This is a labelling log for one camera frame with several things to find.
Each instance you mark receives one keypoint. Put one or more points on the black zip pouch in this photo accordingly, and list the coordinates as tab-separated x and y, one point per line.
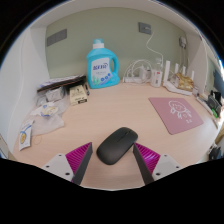
214	102

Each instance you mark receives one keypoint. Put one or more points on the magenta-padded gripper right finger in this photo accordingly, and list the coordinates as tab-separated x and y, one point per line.
150	160

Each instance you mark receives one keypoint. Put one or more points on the white router with antennas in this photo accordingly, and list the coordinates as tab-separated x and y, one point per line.
166	75

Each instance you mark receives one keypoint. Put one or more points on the white remote control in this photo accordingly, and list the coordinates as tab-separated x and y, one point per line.
204	105

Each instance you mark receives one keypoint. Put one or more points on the small packet with yellow print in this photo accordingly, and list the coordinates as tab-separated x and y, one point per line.
25	135

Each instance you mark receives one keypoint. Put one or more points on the white wall adapter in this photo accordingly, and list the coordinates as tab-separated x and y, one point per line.
182	41

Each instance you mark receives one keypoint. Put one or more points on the blue detergent bottle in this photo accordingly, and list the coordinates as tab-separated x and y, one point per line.
100	68

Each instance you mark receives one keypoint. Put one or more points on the pink printed mouse pad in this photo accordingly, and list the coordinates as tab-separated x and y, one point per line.
175	115

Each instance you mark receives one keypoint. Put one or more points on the black computer mouse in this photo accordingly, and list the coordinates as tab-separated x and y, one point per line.
116	145

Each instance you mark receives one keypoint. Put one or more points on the small yellow box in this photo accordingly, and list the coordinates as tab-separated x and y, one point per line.
78	95

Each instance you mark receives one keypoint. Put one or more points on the white power strip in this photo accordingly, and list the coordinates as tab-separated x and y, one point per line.
133	80

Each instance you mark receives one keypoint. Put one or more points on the grey wall socket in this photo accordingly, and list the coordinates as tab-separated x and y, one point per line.
145	28

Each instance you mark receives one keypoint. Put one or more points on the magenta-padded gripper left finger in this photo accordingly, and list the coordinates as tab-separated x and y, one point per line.
76	159

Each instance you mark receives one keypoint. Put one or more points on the small green item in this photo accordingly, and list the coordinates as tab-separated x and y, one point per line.
214	112

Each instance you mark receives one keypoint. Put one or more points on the grey wall plate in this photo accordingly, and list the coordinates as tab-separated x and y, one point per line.
56	37

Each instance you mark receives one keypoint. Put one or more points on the clear bottle with red label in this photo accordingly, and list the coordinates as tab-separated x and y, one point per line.
156	76

